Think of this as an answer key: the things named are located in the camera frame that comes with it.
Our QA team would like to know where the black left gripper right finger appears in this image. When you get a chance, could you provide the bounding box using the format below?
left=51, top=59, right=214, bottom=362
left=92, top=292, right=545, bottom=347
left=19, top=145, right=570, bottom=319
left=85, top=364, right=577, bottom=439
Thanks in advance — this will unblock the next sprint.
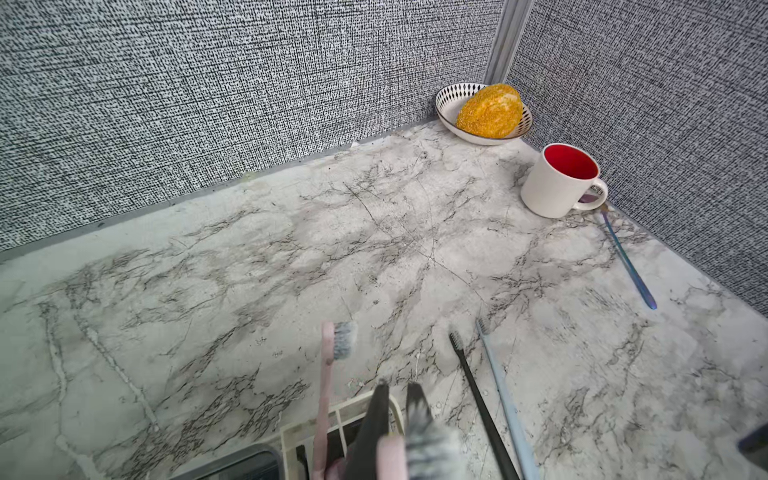
left=406, top=382, right=433, bottom=432

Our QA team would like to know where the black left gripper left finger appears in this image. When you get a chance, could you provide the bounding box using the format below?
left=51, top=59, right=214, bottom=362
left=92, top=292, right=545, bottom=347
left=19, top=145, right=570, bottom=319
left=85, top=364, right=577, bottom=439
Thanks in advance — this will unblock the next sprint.
left=344, top=382, right=389, bottom=480

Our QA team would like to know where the pink toothbrush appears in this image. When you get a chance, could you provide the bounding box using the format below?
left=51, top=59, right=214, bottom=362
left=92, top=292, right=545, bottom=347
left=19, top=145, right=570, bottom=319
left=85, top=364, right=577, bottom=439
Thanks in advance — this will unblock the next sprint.
left=374, top=419, right=469, bottom=480
left=311, top=321, right=357, bottom=479

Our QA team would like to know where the cream toothbrush holder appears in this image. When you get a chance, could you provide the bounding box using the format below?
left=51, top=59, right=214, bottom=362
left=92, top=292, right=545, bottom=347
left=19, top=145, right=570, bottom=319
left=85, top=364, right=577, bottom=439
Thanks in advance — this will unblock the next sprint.
left=279, top=391, right=405, bottom=479

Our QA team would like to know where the black toothbrush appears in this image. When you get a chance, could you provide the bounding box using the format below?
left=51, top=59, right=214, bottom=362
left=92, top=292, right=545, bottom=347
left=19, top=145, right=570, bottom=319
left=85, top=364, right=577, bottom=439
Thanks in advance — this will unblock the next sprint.
left=449, top=327, right=520, bottom=480

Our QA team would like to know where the light blue toothbrush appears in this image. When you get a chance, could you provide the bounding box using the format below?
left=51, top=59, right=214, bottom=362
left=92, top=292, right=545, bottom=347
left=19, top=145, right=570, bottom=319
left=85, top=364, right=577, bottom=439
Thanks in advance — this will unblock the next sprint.
left=476, top=318, right=540, bottom=480

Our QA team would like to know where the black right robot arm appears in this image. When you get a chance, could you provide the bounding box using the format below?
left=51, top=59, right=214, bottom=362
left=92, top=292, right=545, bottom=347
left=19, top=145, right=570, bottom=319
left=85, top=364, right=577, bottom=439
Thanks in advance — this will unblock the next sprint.
left=737, top=424, right=768, bottom=471

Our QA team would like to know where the iridescent purple blue spoon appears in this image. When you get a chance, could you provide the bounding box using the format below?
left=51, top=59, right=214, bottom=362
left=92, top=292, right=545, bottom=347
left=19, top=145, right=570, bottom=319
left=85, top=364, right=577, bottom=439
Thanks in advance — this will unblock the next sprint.
left=599, top=203, right=657, bottom=310

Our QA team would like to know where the white mug red inside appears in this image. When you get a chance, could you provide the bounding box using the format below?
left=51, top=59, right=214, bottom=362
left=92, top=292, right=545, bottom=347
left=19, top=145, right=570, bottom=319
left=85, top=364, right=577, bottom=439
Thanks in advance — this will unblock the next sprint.
left=520, top=143, right=608, bottom=219

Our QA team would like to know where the patterned white bowl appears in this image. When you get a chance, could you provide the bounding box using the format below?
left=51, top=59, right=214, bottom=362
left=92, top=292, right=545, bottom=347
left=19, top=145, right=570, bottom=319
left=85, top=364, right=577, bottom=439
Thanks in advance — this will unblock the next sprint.
left=435, top=83, right=533, bottom=146

